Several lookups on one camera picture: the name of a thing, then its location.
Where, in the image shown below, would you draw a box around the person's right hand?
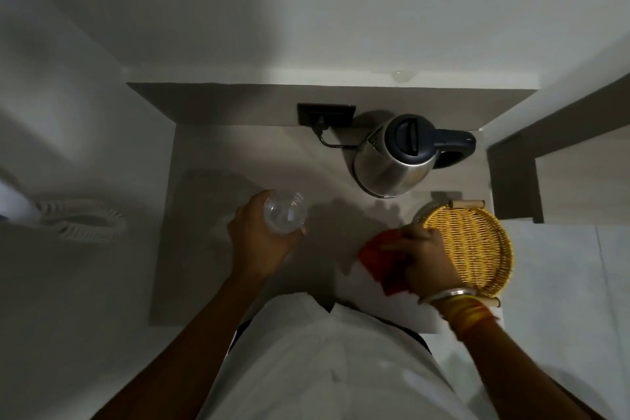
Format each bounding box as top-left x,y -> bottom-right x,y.
381,222 -> 476,299

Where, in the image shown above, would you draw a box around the person's left hand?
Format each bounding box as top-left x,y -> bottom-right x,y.
226,190 -> 308,283

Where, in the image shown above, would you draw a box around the red cloth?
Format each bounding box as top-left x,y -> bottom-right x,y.
356,229 -> 420,297

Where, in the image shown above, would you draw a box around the clear drinking glass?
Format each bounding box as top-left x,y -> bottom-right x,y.
263,190 -> 310,238

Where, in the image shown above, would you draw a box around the steel electric kettle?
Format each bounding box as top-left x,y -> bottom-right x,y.
352,113 -> 477,197

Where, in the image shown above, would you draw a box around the person's right forearm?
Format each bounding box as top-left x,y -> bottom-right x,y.
457,314 -> 606,420

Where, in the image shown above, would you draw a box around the person's left forearm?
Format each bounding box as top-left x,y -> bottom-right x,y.
106,272 -> 269,420

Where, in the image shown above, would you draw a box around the grey countertop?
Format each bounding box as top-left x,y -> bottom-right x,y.
149,125 -> 493,335

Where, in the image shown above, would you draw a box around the person's white garment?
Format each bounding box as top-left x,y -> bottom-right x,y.
196,292 -> 473,420

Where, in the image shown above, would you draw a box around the yellow wicker basket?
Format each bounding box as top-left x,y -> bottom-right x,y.
412,198 -> 516,308

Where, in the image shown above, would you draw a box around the orange and yellow bangles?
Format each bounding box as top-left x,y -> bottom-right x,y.
435,294 -> 499,343

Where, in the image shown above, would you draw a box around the silver bracelet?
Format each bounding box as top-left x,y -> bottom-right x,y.
418,287 -> 479,306

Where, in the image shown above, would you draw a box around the dark grey door frame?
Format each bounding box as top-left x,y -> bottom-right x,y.
486,72 -> 630,224

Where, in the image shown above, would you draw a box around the black power cable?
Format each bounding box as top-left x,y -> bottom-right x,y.
310,117 -> 363,150

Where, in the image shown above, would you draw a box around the black wall socket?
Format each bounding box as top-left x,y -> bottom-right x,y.
297,102 -> 357,129

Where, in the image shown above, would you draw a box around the white coiled cord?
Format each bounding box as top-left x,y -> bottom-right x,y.
33,198 -> 129,244

